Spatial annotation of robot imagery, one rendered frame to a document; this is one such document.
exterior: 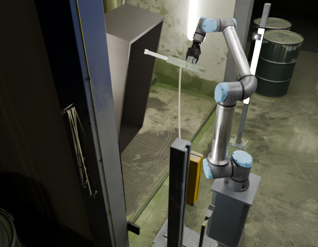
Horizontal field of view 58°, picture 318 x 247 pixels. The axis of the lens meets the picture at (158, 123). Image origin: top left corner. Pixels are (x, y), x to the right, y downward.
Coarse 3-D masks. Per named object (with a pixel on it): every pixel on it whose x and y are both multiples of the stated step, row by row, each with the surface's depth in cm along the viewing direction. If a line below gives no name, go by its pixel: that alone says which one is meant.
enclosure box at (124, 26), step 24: (120, 24) 200; (144, 24) 208; (120, 48) 188; (144, 48) 251; (120, 72) 200; (144, 72) 265; (120, 96) 212; (144, 96) 281; (120, 120) 228; (120, 144) 279
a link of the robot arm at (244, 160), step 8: (240, 152) 205; (232, 160) 200; (240, 160) 198; (248, 160) 199; (232, 168) 198; (240, 168) 199; (248, 168) 199; (232, 176) 203; (240, 176) 203; (248, 176) 207
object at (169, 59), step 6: (150, 54) 204; (156, 54) 204; (168, 60) 206; (174, 60) 207; (180, 60) 208; (180, 66) 210; (186, 66) 210; (192, 66) 211; (198, 66) 212; (198, 72) 213; (204, 72) 214
